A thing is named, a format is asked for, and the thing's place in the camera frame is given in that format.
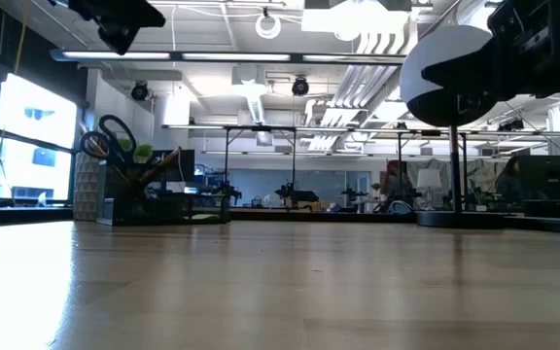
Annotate black mesh desk organizer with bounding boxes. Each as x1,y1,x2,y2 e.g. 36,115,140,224
97,158,232,228

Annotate small white table lamp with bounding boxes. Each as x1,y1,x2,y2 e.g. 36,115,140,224
415,168,442,211

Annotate person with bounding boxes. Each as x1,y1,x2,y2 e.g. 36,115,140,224
493,156,524,203
381,159,415,200

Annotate arched dark chair back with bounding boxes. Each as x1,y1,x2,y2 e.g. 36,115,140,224
387,199,415,215

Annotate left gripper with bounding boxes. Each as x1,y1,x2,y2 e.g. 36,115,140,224
49,0,167,55

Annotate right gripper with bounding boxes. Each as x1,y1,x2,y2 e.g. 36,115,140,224
421,0,560,113

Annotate black background workstation frame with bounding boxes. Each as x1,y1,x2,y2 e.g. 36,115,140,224
162,123,300,195

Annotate small black monitor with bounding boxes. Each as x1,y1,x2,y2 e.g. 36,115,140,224
156,149,196,184

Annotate white ceiling duct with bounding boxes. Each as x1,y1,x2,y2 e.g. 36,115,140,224
230,62,269,125

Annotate orange pencil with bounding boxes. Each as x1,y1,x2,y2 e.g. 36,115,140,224
136,146,183,189
78,120,133,189

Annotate round black ceiling fixture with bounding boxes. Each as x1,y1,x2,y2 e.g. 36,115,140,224
131,81,151,102
291,76,310,97

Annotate white coiled cable ring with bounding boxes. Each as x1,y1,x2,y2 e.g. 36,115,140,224
255,13,283,40

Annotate potted plant white patterned pot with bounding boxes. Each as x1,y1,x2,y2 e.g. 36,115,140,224
73,116,155,223

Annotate globe table lamp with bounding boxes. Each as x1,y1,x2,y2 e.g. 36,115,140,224
399,23,508,229

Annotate blue-handled scissors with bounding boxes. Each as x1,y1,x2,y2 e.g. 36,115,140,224
78,114,140,195

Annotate large black monitor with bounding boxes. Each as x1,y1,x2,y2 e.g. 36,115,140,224
517,155,560,200

